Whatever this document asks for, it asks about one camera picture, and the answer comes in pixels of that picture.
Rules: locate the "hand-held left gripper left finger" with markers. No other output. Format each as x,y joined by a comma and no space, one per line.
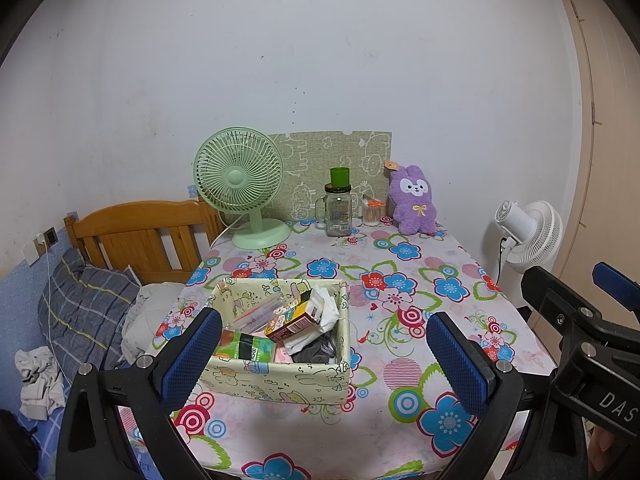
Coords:
192,360

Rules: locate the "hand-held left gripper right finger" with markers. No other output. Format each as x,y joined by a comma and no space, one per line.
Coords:
460,367

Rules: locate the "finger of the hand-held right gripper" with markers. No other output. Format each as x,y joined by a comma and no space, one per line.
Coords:
617,285
555,300

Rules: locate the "yellow printed fabric storage box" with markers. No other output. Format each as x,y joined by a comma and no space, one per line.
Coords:
260,385

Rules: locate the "clear pen pack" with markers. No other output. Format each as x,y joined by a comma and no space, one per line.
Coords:
255,315

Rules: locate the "pink soft packet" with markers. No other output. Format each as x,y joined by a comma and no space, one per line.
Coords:
282,355

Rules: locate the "colourful snack box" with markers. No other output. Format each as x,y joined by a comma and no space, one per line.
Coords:
292,325

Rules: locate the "grey cloth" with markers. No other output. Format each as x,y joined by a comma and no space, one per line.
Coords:
315,352

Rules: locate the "white tissue pack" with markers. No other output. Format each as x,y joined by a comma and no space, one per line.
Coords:
327,310

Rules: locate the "person's right hand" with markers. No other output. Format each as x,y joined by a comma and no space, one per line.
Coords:
600,447

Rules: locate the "white duvet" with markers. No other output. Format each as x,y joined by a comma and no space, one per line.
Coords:
150,310

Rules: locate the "white standing fan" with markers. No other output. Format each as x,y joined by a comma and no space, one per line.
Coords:
537,235

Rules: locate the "grey plaid pillow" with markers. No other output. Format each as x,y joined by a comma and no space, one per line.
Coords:
85,305

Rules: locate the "beige door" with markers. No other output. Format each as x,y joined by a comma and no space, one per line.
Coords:
615,160

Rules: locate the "crumpled white cloth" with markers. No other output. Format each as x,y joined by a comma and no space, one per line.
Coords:
37,380

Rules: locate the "purple plush bunny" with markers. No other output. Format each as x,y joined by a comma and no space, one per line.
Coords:
415,205

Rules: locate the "small jar orange lid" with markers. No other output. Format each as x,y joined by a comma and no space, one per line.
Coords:
372,215

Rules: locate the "green desk fan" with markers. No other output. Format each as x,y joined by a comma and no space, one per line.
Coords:
237,177

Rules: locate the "glass mug jar black lid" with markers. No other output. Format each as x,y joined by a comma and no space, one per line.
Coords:
340,215

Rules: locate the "green plastic cup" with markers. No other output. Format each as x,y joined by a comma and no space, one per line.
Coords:
339,176

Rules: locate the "green printed board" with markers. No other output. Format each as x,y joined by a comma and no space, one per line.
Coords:
310,160

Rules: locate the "wall socket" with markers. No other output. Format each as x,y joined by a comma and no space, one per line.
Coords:
49,235

